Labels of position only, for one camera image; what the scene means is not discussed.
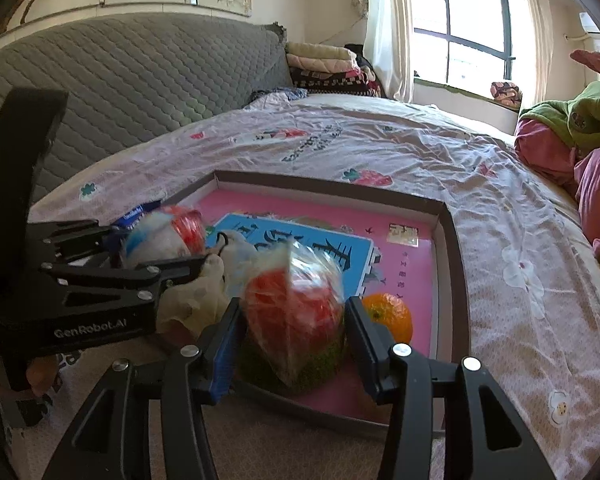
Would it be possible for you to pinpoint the blue snack packet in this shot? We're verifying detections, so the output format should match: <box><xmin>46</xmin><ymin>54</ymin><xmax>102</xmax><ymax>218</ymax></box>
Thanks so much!
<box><xmin>112</xmin><ymin>202</ymin><xmax>163</xmax><ymax>231</ymax></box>

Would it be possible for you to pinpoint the green blanket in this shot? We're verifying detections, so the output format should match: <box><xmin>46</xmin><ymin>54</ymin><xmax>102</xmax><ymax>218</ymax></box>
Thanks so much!
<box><xmin>522</xmin><ymin>80</ymin><xmax>600</xmax><ymax>158</ymax></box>

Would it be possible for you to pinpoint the floral folded cloth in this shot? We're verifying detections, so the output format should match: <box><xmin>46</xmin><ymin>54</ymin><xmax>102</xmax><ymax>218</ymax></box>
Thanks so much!
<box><xmin>490</xmin><ymin>80</ymin><xmax>523</xmax><ymax>108</ymax></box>

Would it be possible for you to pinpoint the pink quilt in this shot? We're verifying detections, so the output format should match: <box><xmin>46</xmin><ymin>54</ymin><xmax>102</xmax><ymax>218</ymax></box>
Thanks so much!
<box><xmin>514</xmin><ymin>117</ymin><xmax>600</xmax><ymax>261</ymax></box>

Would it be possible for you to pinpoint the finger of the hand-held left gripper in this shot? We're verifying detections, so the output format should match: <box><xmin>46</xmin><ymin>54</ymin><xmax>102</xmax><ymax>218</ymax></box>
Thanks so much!
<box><xmin>27</xmin><ymin>220</ymin><xmax>123</xmax><ymax>266</ymax></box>
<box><xmin>37</xmin><ymin>255</ymin><xmax>208</xmax><ymax>309</ymax></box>

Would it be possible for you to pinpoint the dark checkered folded blanket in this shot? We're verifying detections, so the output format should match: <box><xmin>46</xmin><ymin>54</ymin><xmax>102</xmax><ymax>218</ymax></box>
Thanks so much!
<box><xmin>290</xmin><ymin>67</ymin><xmax>383</xmax><ymax>97</ymax></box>

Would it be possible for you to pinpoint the dark clothes pile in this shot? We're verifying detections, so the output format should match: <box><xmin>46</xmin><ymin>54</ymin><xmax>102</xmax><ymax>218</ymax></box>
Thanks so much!
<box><xmin>344</xmin><ymin>42</ymin><xmax>376</xmax><ymax>68</ymax></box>

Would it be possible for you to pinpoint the shallow grey cardboard box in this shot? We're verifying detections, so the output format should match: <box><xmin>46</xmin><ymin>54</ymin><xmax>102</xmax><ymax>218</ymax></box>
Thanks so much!
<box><xmin>107</xmin><ymin>170</ymin><xmax>473</xmax><ymax>436</ymax></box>

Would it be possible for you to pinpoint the grey quilted headboard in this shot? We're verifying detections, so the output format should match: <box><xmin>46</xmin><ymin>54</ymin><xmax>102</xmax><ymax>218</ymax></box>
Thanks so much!
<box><xmin>0</xmin><ymin>12</ymin><xmax>293</xmax><ymax>211</ymax></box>

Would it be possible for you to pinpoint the person's left hand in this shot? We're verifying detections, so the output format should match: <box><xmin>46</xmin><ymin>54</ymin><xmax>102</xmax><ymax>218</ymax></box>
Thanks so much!
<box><xmin>0</xmin><ymin>337</ymin><xmax>58</xmax><ymax>402</ymax></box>

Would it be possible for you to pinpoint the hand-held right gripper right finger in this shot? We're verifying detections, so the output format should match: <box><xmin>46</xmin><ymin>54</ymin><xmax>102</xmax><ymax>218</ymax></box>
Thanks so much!
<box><xmin>345</xmin><ymin>296</ymin><xmax>556</xmax><ymax>480</ymax></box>

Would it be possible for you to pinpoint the blue white egg-shaped package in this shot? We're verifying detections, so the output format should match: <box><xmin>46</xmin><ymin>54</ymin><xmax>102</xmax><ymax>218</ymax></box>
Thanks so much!
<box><xmin>122</xmin><ymin>205</ymin><xmax>208</xmax><ymax>268</ymax></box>

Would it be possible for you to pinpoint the dark framed window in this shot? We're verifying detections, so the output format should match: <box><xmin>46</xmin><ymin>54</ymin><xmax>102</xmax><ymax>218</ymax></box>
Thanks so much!
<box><xmin>407</xmin><ymin>0</ymin><xmax>526</xmax><ymax>96</ymax></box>

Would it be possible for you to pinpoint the large orange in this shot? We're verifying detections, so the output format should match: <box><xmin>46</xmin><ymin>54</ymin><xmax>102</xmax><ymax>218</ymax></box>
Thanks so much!
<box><xmin>362</xmin><ymin>292</ymin><xmax>413</xmax><ymax>346</ymax></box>

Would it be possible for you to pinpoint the pink quilted cushion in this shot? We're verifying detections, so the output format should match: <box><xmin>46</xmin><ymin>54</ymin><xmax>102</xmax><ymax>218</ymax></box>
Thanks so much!
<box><xmin>570</xmin><ymin>49</ymin><xmax>600</xmax><ymax>91</ymax></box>

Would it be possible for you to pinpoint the red egg-shaped package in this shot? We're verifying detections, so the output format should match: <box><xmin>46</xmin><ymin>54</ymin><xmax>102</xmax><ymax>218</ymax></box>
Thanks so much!
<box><xmin>242</xmin><ymin>240</ymin><xmax>347</xmax><ymax>386</ymax></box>

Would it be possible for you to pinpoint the white curtain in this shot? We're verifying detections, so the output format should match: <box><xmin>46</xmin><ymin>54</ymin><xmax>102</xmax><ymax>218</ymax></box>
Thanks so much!
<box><xmin>362</xmin><ymin>0</ymin><xmax>416</xmax><ymax>103</ymax></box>
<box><xmin>517</xmin><ymin>0</ymin><xmax>553</xmax><ymax>111</ymax></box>

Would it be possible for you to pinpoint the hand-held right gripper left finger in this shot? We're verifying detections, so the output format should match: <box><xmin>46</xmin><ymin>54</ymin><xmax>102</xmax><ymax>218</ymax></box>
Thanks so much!
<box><xmin>42</xmin><ymin>297</ymin><xmax>248</xmax><ymax>480</ymax></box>

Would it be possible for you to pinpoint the blue patterned cloth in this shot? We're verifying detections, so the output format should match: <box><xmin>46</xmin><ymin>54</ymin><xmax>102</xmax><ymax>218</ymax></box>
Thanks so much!
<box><xmin>247</xmin><ymin>87</ymin><xmax>308</xmax><ymax>106</ymax></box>

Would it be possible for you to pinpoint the translucent plastic bag black string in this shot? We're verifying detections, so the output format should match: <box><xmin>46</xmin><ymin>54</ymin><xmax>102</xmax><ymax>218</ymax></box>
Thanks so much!
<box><xmin>157</xmin><ymin>230</ymin><xmax>261</xmax><ymax>336</ymax></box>

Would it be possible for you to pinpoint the pink folded blanket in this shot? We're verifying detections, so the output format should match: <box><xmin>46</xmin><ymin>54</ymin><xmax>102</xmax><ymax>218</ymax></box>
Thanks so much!
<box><xmin>286</xmin><ymin>55</ymin><xmax>361</xmax><ymax>73</ymax></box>

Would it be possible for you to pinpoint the cream folded blanket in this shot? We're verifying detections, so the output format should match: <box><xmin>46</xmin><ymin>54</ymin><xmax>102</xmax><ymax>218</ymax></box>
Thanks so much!
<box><xmin>285</xmin><ymin>41</ymin><xmax>358</xmax><ymax>61</ymax></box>

